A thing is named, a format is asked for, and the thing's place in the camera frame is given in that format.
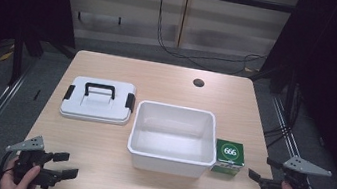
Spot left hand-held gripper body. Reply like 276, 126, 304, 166
1, 130, 69, 189

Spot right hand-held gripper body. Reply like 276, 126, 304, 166
258, 151, 334, 189

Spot green and white box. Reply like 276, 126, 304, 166
209, 138, 249, 178

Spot white lid with black handle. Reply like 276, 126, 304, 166
58, 73, 139, 128

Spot white plastic storage bin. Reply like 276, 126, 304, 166
123, 97, 225, 182

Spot person's left hand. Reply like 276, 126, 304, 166
0, 156, 43, 189

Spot small black stick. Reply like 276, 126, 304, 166
32, 88, 42, 102

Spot black stand leg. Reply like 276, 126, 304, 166
6, 26, 48, 91

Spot yellow floor marker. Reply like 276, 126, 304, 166
0, 42, 16, 64

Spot dark round table grommet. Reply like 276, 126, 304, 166
192, 77, 206, 89

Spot black floor cables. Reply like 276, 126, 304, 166
261, 120, 295, 152

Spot black wall cable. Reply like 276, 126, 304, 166
149, 0, 276, 80

